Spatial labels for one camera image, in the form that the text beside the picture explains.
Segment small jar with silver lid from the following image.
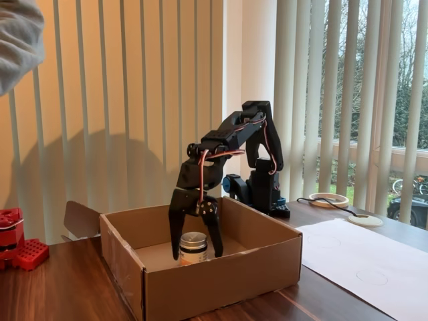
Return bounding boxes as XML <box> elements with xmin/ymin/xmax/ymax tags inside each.
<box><xmin>179</xmin><ymin>231</ymin><xmax>209</xmax><ymax>267</ymax></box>

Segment red leader robot arm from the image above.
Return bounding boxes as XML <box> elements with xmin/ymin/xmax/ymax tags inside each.
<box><xmin>0</xmin><ymin>207</ymin><xmax>50</xmax><ymax>271</ymax></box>

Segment grey sleeved forearm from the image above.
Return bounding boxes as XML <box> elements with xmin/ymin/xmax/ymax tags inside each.
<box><xmin>0</xmin><ymin>0</ymin><xmax>46</xmax><ymax>98</ymax></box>

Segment open brown cardboard box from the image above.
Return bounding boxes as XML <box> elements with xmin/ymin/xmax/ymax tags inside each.
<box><xmin>61</xmin><ymin>195</ymin><xmax>304</xmax><ymax>321</ymax></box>

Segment cream vertical window blinds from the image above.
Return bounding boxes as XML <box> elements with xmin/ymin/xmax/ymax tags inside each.
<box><xmin>0</xmin><ymin>0</ymin><xmax>224</xmax><ymax>245</ymax></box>
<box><xmin>274</xmin><ymin>0</ymin><xmax>428</xmax><ymax>231</ymax></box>

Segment white paper sheet with circles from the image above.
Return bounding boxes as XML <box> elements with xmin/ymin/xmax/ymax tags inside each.
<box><xmin>296</xmin><ymin>217</ymin><xmax>428</xmax><ymax>321</ymax></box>

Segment dark parked vehicle outside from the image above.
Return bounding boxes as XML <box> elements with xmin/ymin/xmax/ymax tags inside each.
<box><xmin>387</xmin><ymin>195</ymin><xmax>428</xmax><ymax>230</ymax></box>

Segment bicycle outside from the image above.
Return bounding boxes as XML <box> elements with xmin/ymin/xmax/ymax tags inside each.
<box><xmin>391</xmin><ymin>177</ymin><xmax>428</xmax><ymax>195</ymax></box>

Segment thin black cable through grommet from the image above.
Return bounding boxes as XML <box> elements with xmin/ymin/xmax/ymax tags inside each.
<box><xmin>296</xmin><ymin>197</ymin><xmax>360</xmax><ymax>218</ymax></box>

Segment white round cable grommet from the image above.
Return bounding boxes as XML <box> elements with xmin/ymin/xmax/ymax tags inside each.
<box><xmin>347</xmin><ymin>213</ymin><xmax>385</xmax><ymax>228</ymax></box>

